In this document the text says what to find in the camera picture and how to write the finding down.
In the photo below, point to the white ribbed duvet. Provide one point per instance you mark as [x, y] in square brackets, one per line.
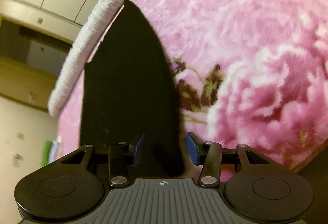
[99, 19]

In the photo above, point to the light blue folded cloth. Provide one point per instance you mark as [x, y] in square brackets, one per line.
[55, 151]

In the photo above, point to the green folded cloth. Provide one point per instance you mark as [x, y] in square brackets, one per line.
[46, 152]

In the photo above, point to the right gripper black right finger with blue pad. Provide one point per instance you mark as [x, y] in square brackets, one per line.
[208, 155]

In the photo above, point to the pink floral blanket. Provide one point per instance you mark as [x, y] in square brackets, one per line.
[249, 71]

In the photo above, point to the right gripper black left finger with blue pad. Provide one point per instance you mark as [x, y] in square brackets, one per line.
[123, 160]

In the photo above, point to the wooden door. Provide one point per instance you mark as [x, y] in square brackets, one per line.
[25, 84]

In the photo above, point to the black garment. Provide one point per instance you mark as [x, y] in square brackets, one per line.
[129, 91]

